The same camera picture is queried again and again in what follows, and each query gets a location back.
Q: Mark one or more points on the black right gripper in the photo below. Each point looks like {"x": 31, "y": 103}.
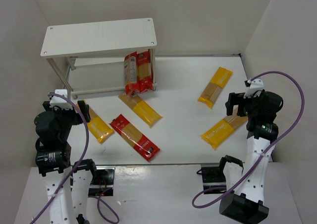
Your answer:
{"x": 238, "y": 103}

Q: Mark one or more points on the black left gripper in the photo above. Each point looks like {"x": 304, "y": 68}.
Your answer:
{"x": 75, "y": 114}

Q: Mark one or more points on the red pasta bag label side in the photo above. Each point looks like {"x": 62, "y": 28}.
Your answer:
{"x": 131, "y": 73}

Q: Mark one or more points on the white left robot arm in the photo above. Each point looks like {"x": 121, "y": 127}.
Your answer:
{"x": 67, "y": 185}

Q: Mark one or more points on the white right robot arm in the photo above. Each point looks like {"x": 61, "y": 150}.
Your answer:
{"x": 245, "y": 180}

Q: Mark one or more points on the yellow pasta bag upper right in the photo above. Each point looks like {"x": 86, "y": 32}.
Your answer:
{"x": 212, "y": 91}

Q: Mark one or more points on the yellow pasta bag far left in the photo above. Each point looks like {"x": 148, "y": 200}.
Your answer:
{"x": 98, "y": 127}

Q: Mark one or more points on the yellow Pastatime pasta bag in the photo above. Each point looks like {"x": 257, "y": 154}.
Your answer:
{"x": 223, "y": 129}

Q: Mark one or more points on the yellow pasta bag centre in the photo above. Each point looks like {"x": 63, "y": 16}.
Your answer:
{"x": 140, "y": 108}

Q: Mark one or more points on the red pasta bag on shelf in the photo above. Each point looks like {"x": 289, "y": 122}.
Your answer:
{"x": 144, "y": 72}

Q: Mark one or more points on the red pasta bag front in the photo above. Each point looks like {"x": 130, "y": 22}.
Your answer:
{"x": 135, "y": 138}

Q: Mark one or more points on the white two-tier shelf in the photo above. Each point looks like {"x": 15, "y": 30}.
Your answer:
{"x": 89, "y": 57}

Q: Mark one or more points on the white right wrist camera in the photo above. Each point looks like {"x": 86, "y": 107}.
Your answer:
{"x": 252, "y": 87}

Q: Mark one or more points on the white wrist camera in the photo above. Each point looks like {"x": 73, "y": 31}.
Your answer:
{"x": 252, "y": 87}
{"x": 58, "y": 102}

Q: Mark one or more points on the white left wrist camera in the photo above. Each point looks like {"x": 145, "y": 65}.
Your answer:
{"x": 58, "y": 102}

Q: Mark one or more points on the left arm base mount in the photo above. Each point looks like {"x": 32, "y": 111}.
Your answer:
{"x": 103, "y": 181}

